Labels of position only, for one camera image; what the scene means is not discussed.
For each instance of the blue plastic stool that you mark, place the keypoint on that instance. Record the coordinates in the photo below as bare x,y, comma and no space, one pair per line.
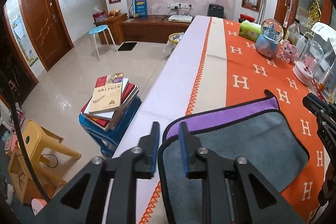
108,141

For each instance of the snow globe with castle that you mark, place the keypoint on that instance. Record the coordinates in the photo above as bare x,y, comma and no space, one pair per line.
267,43

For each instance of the pink pig figurine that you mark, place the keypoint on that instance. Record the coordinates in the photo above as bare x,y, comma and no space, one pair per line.
288,52

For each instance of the trash bin with bag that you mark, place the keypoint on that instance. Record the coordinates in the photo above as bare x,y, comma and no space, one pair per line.
172,42

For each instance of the white set-top box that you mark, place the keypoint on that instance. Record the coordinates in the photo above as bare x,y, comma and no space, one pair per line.
180,18

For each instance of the blue poster board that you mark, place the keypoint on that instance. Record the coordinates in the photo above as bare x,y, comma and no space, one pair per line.
139,8

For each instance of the brown wooden door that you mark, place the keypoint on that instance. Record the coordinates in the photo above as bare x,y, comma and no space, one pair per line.
46,29

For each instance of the red pot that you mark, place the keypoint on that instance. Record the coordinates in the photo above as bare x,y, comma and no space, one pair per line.
244,17

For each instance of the yellow plastic chair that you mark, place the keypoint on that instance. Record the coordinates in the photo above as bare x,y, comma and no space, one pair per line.
36,138

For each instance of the wooden TV cabinet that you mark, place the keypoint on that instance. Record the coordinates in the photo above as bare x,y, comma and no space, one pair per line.
153,28

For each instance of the round light-blue stool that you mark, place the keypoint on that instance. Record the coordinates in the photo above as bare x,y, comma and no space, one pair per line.
104,34

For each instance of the clear oil bottle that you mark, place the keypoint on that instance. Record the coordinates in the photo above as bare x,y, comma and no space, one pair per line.
293,33

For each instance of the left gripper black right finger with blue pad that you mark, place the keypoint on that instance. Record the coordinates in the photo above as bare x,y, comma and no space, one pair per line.
233,191

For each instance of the pink glass dome music box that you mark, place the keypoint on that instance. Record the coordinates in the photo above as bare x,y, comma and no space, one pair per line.
308,63

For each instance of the white water dispenser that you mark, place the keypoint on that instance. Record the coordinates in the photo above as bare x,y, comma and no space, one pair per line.
325,36

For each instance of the purple and grey towel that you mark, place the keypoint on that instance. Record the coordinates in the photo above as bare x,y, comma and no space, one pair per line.
263,137

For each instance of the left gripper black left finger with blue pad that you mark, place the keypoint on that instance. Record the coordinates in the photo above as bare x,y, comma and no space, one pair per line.
105,189

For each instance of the orange H-pattern tablecloth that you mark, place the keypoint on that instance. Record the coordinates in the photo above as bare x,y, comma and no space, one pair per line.
216,72

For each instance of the black speaker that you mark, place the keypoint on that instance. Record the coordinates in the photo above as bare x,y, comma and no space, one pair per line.
215,11

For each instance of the green tissue pack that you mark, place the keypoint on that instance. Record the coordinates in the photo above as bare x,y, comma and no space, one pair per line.
249,30

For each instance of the black floor mat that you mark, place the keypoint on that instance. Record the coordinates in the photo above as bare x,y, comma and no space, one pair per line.
127,46

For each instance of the red tissue box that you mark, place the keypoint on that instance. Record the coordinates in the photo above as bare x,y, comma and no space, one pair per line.
99,15

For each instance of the stack of books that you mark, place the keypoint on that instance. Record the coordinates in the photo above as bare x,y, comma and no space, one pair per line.
111,96

